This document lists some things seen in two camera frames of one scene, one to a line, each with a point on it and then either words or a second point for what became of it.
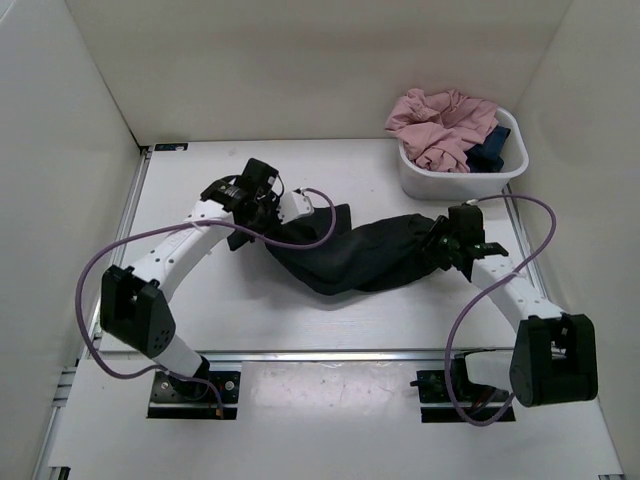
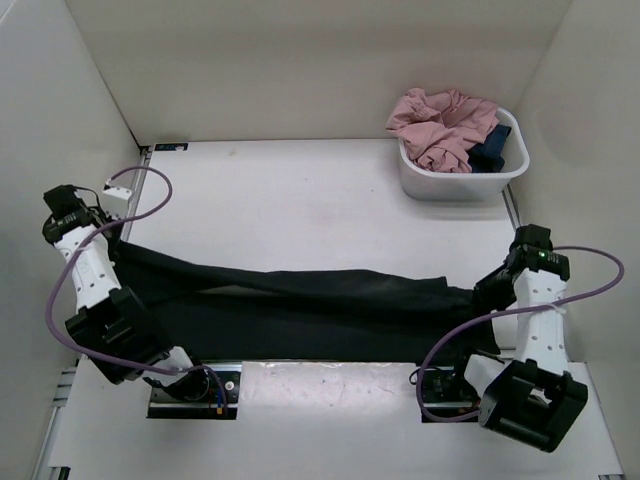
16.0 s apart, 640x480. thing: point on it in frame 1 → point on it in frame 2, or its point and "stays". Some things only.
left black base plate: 176,398 stays
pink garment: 436,130 stays
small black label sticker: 170,146 stays
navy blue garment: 486,158 stays
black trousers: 363,256 → 204,311
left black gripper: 272,202 → 102,215
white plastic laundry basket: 419,183 stays
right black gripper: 439,228 → 490,300
